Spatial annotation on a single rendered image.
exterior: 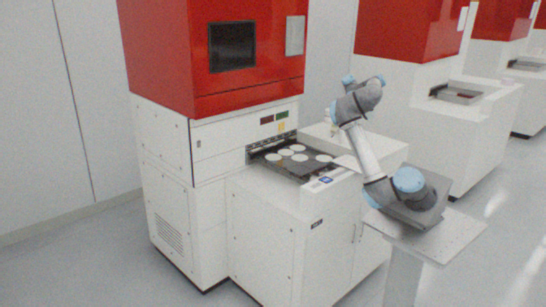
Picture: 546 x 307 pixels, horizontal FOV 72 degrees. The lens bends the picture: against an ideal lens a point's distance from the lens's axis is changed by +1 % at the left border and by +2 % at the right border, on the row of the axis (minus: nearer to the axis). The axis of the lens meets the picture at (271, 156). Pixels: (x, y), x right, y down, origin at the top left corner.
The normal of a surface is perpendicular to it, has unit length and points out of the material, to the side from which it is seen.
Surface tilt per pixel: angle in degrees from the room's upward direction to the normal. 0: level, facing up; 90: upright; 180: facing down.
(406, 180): 41
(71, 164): 90
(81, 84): 90
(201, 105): 90
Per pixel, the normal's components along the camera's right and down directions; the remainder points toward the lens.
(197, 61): 0.69, 0.31
